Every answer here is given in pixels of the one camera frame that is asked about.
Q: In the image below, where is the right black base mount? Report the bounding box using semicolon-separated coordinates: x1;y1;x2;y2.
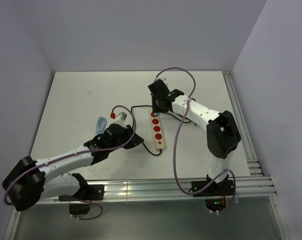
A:
189;180;237;211

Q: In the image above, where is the black power cord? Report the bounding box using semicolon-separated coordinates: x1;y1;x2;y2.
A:
130;104;199;157

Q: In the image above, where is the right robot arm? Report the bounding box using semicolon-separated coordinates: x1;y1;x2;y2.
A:
148;78;242;196

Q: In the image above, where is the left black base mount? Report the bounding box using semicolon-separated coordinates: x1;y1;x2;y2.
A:
58;184;104;221

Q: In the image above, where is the light blue strip cord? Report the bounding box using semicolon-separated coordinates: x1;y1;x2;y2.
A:
95;115;108;137

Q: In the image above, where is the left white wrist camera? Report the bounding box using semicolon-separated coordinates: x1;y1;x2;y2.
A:
111;112;127;128

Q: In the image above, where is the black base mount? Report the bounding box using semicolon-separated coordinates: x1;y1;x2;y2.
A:
58;184;104;221
189;180;237;211

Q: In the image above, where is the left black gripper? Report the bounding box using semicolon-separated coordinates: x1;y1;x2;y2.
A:
108;124;144;152

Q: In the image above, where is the aluminium right rail frame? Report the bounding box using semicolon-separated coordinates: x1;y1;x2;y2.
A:
222;71;264;177

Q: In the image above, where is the aluminium front rail frame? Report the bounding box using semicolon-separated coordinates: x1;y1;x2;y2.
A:
4;176;291;240

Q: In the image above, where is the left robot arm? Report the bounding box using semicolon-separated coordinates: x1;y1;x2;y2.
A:
2;123;144;212

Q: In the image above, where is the beige red power strip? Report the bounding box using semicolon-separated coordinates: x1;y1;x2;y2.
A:
149;110;166;151

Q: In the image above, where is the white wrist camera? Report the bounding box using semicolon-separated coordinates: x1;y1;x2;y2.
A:
154;78;168;86
111;112;127;128

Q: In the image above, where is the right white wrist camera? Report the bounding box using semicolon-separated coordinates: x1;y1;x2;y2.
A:
154;78;168;86

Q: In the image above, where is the aluminium rail frame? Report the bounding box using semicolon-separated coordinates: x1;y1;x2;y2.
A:
4;176;291;240
222;71;264;177

